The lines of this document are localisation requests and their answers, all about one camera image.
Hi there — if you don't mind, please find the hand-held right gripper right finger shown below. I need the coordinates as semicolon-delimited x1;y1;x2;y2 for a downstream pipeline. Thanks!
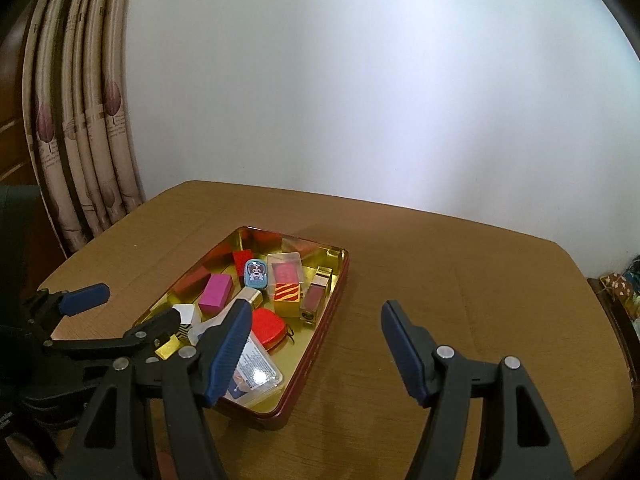
381;300;576;480

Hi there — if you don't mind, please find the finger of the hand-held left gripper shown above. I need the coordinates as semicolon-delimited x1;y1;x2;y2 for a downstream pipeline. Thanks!
47;310;182;368
22;283;111;343

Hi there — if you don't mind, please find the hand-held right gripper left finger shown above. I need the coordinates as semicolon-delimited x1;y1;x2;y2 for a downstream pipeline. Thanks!
55;299;253;480

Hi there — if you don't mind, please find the red and gold tin box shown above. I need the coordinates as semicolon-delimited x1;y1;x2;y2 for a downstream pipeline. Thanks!
150;226;350;431

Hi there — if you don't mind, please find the bright red block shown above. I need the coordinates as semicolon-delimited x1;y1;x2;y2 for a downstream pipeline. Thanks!
232;249;256;277

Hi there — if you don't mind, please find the clear plastic card box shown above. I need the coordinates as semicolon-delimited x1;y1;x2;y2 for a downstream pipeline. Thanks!
192;317;285;407

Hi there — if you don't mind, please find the black white zigzag block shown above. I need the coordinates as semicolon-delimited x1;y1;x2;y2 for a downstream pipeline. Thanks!
172;304;211;345

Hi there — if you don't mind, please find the red pouch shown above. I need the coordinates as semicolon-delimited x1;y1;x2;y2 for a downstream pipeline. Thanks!
250;308;293;350

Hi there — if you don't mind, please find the magenta block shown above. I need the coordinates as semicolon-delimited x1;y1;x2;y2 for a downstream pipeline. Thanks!
198;274;235;315

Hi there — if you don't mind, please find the dark red block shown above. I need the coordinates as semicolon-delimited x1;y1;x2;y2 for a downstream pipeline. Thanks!
171;266;211;297

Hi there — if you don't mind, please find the orange striped block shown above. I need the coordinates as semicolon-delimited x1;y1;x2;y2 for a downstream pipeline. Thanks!
273;282;305;318

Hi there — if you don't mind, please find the blue cartoon eraser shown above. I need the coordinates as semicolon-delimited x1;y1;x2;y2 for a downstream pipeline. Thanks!
243;259;269;288

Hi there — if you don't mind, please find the pink lip gloss tube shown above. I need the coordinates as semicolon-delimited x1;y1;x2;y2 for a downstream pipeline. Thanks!
300;266;333;322

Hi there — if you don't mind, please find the beige flower print curtain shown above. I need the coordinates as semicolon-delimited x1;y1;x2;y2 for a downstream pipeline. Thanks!
22;0;146;256

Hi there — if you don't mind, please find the dark wooden furniture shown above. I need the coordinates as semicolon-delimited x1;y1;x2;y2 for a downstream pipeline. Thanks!
587;277;640;436

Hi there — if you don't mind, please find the brown patterned bag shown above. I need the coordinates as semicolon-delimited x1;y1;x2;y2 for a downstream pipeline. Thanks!
597;271;633;311

